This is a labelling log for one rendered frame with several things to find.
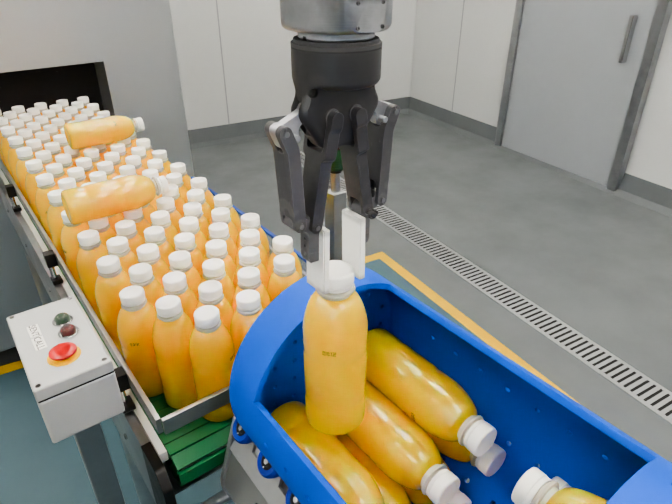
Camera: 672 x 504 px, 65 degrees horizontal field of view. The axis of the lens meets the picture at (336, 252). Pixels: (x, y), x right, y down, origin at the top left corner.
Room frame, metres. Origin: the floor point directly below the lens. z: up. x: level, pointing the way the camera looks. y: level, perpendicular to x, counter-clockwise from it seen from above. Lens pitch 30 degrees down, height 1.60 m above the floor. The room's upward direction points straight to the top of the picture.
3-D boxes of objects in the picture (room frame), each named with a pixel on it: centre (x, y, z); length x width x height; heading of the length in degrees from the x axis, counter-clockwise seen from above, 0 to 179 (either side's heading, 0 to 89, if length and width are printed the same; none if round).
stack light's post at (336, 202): (1.14, 0.00, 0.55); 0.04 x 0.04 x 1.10; 37
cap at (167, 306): (0.69, 0.27, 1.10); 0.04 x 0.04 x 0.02
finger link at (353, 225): (0.47, -0.02, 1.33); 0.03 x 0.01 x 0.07; 37
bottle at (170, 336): (0.69, 0.27, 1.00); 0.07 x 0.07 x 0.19
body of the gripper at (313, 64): (0.46, 0.00, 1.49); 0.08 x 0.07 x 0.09; 127
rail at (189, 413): (0.68, 0.10, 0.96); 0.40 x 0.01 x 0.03; 127
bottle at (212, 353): (0.66, 0.20, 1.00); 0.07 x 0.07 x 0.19
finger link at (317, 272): (0.44, 0.02, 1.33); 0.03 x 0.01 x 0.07; 37
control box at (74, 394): (0.61, 0.41, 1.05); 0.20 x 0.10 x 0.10; 37
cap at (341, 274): (0.46, 0.00, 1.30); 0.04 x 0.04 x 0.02
